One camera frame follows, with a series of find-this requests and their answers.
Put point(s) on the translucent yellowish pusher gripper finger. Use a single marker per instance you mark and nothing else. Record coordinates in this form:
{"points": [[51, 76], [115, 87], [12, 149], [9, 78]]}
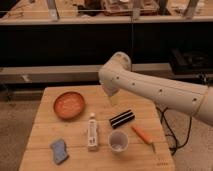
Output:
{"points": [[113, 100]]}

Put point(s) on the orange carrot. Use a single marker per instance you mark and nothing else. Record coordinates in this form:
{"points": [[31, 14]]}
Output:
{"points": [[143, 135]]}

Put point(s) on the black box on right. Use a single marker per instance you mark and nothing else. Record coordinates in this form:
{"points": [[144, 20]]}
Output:
{"points": [[192, 62]]}

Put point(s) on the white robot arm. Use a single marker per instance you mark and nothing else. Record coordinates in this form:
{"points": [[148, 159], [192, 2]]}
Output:
{"points": [[189, 98]]}

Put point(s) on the black striped block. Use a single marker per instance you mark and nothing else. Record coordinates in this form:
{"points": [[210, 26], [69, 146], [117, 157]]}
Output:
{"points": [[121, 119]]}

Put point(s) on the metal frame rail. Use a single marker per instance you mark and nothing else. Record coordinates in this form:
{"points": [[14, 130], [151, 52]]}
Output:
{"points": [[81, 73]]}

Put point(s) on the orange ceramic bowl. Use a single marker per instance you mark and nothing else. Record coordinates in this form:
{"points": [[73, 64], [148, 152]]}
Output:
{"points": [[69, 105]]}

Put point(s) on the white plastic bottle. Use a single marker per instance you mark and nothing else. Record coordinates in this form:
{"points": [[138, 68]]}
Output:
{"points": [[92, 135]]}

